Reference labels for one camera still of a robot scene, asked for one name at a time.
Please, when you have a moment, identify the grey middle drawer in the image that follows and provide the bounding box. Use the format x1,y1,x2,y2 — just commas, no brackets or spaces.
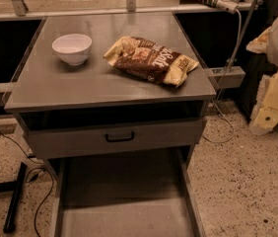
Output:
28,118,205,159

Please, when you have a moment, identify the grey side bracket box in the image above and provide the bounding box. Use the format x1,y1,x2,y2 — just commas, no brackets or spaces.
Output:
205,66,245,90

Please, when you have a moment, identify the grey cable with connector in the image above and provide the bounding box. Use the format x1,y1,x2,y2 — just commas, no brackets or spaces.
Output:
201,7,243,144

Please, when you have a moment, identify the black drawer handle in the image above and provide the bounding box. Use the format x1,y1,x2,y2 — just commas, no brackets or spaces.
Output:
104,131,135,143

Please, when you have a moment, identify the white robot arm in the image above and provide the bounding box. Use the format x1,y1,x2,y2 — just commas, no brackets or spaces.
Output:
246,17,278,135

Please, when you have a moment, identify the brown chip bag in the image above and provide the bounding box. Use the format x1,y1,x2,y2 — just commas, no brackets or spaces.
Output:
104,37,199,87

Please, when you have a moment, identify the black metal stand base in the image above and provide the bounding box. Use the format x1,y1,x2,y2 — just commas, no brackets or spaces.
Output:
0,163,28,234

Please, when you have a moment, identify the black floor cable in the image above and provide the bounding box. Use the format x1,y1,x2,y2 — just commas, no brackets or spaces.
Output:
0,118,56,237

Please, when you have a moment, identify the grey drawer cabinet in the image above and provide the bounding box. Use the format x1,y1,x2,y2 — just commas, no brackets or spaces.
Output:
3,11,218,160

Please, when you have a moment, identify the open bottom drawer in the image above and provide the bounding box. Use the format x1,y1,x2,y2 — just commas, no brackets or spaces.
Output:
48,148,206,237

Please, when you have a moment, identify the white ceramic bowl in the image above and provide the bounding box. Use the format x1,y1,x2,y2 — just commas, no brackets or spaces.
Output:
52,34,93,66

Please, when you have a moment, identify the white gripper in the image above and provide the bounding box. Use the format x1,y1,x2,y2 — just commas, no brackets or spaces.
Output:
248,71,278,135

